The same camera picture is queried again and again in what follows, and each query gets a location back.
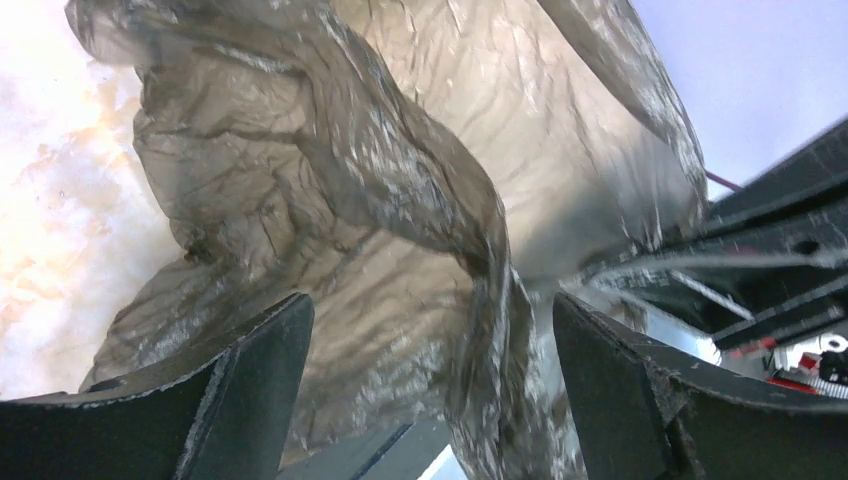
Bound dark translucent trash bag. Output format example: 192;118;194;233
65;1;706;479

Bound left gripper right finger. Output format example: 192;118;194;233
552;294;847;480

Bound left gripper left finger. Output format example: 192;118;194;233
1;294;314;479

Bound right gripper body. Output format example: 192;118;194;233
596;117;848;352

